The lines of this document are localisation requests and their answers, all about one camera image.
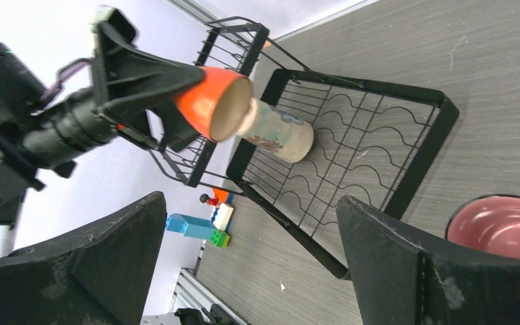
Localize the black wire dish rack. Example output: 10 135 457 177
156 16 459 280

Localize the orange cup top tier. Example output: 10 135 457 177
173 66 254 142

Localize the colourful toy block pile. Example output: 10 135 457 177
165 188 234 248

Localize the cream cup in rack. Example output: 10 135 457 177
236 98 314 163

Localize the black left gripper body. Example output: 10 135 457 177
91 22 162 150

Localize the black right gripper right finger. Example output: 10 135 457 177
336 196 520 324

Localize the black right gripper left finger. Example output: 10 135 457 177
0 192 167 324

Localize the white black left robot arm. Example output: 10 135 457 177
0 6 204 225

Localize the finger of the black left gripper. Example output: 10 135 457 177
91 6 204 121
151 103 200 152

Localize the large pink mug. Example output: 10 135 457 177
444 194 520 259

